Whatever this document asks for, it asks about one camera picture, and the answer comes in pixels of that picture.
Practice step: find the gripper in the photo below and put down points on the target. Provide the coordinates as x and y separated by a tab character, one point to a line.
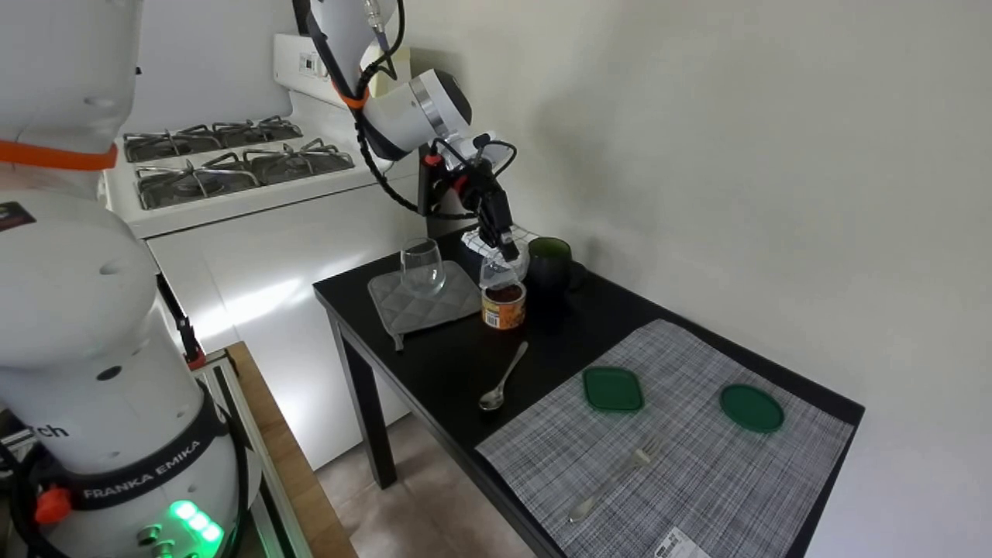
487	194

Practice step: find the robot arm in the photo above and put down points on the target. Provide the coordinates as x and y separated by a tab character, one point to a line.
85	310

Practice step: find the open tin can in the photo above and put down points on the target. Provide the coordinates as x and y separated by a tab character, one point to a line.
504	308

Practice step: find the black and white checkered cloth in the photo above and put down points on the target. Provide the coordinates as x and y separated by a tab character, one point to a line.
474	242

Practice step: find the dark green mug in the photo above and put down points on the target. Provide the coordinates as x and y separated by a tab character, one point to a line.
549	267

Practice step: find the clear drinking glass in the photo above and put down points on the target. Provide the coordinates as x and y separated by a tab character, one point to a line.
422	271

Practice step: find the grey quilted pot holder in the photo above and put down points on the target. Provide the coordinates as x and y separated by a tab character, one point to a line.
422	311

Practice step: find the metal spoon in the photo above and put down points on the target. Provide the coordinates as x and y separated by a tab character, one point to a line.
504	381

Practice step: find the stove burner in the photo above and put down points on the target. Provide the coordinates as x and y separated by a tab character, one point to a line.
301	161
257	130
172	142
195	183

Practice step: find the white gas stove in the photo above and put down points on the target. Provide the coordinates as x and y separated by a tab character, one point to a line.
263	256

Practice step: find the green rectangular lid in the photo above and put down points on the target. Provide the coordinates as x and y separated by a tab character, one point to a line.
613	389

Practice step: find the oven door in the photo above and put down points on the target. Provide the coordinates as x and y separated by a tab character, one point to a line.
271	310

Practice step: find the metal fork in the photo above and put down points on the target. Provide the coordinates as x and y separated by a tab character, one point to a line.
620	474

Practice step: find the black and red clamp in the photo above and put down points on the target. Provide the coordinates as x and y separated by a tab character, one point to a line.
184	329

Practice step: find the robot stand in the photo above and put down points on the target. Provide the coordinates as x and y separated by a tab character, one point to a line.
291	465

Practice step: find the green round lid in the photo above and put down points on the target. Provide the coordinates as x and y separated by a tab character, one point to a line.
751	408

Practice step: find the grey woven placemat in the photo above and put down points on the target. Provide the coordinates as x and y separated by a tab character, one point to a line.
697	480

